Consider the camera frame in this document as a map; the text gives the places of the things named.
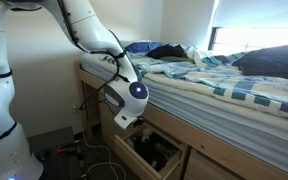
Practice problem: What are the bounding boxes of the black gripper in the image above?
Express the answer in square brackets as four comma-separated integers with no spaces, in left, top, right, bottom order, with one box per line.
[133,116,145,128]

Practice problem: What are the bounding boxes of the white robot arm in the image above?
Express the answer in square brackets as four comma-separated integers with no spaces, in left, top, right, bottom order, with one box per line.
[0,0,149,180]

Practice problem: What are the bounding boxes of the black socks in drawer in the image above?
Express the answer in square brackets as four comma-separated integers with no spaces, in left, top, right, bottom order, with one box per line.
[127,133,178,171]

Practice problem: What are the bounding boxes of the open wooden drawer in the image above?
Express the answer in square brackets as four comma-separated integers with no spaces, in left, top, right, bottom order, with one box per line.
[114,123,184,180]

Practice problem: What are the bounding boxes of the large wooden drawer front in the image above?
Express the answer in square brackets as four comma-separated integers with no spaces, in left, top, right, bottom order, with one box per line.
[183,149,244,180]

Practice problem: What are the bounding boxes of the white rolled sock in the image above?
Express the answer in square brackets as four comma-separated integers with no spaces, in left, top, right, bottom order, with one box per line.
[142,127,153,142]

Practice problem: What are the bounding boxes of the blue pillow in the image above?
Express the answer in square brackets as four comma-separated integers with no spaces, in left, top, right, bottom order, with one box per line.
[125,41,163,53]

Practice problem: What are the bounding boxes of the dark navy garment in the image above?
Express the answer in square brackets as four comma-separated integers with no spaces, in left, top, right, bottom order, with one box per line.
[147,45,185,59]

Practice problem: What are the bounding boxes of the blue striped duvet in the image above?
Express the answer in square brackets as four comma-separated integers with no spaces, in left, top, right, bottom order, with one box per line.
[128,45,288,118]

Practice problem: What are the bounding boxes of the window with white blind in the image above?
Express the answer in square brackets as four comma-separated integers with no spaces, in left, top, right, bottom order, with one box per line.
[208,0,288,54]

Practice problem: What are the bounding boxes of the light blue mattress sheet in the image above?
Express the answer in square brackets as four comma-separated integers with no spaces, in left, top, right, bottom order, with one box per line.
[81,53,288,180]

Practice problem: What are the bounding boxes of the dark purple garment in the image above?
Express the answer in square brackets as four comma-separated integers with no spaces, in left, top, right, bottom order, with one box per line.
[233,45,288,79]

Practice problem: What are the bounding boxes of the white cable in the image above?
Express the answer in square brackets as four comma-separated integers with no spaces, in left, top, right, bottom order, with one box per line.
[81,129,128,180]

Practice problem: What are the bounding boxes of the wooden bed frame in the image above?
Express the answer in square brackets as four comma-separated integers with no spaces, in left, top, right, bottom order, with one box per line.
[74,60,288,180]

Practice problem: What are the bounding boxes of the red handled clamp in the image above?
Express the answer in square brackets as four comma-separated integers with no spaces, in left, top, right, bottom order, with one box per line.
[56,142,79,154]

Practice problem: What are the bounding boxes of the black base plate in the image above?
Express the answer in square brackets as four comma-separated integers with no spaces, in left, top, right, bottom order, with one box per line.
[28,127,82,180]

